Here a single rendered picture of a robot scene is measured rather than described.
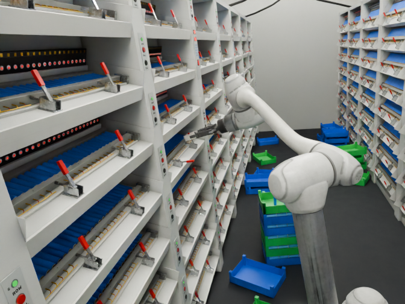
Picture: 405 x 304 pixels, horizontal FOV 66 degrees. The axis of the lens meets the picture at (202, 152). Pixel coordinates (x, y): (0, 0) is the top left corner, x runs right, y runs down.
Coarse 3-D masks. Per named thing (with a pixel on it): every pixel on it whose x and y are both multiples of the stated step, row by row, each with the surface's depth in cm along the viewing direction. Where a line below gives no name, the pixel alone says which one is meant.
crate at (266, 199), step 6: (258, 192) 213; (264, 192) 214; (270, 192) 213; (264, 198) 215; (270, 198) 215; (264, 204) 195; (270, 204) 207; (282, 204) 195; (264, 210) 196; (270, 210) 196; (276, 210) 196; (282, 210) 196; (288, 210) 196
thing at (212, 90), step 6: (204, 84) 235; (210, 84) 236; (216, 84) 240; (222, 84) 238; (204, 90) 214; (210, 90) 222; (216, 90) 224; (204, 96) 183; (210, 96) 207; (216, 96) 221; (204, 102) 184; (210, 102) 203
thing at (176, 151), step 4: (184, 140) 170; (180, 144) 163; (184, 144) 168; (176, 148) 156; (180, 148) 160; (184, 148) 162; (172, 152) 151; (176, 152) 153; (168, 156) 145; (172, 156) 148; (176, 156) 150; (168, 160) 142
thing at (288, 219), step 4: (260, 208) 210; (260, 212) 212; (264, 216) 197; (280, 216) 197; (284, 216) 197; (288, 216) 197; (264, 220) 198; (268, 220) 198; (272, 220) 198; (276, 220) 198; (280, 220) 198; (284, 220) 198; (288, 220) 198; (292, 220) 198; (264, 224) 199; (268, 224) 199; (272, 224) 199
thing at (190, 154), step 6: (180, 132) 184; (186, 132) 183; (198, 138) 182; (204, 138) 181; (186, 144) 171; (198, 144) 174; (180, 150) 161; (186, 150) 163; (192, 150) 164; (198, 150) 170; (180, 156) 154; (186, 156) 155; (192, 156) 158; (186, 162) 148; (174, 168) 140; (180, 168) 141; (186, 168) 150; (174, 174) 134; (180, 174) 140; (174, 180) 132
